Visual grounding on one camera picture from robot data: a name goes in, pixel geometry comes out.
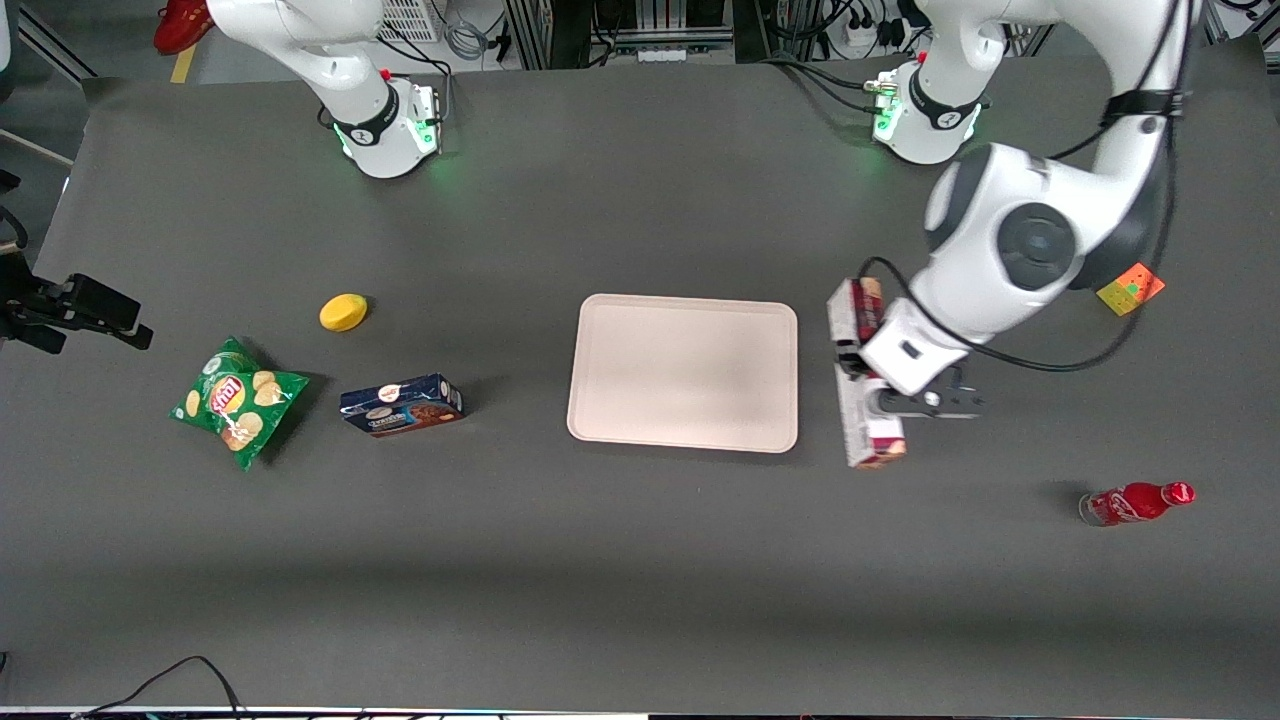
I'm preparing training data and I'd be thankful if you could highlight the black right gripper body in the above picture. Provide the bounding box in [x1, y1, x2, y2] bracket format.
[0, 255, 142, 328]

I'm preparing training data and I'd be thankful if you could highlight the red cookie box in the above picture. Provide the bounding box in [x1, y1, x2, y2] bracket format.
[827, 277, 909, 471]

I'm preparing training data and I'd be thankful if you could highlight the beige plastic tray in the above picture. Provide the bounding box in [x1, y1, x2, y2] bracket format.
[566, 293, 800, 454]

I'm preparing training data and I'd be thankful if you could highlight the blue cookie box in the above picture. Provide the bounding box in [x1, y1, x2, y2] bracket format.
[339, 373, 465, 439]

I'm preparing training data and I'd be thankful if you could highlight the white perforated box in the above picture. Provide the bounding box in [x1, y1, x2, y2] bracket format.
[380, 0, 442, 43]

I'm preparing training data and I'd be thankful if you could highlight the green chips bag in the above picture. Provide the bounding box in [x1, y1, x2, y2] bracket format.
[169, 337, 311, 472]

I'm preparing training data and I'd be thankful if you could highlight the yellow lemon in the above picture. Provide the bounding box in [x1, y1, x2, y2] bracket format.
[319, 293, 369, 332]

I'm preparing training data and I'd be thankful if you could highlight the colourful puzzle cube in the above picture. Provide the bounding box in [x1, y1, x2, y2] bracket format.
[1096, 262, 1167, 317]

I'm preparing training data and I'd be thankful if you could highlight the red soda bottle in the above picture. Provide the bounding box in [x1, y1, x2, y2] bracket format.
[1078, 481, 1197, 528]

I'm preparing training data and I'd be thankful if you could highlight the red shoe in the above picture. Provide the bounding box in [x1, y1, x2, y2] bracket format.
[153, 0, 216, 56]

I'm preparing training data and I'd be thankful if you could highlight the black equipment rack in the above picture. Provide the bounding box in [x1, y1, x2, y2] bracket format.
[500, 0, 763, 69]

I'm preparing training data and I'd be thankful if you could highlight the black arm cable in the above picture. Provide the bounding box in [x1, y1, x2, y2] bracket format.
[857, 0, 1196, 374]

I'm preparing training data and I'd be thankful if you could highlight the thin black table-edge cable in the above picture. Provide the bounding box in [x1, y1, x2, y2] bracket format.
[78, 655, 247, 720]

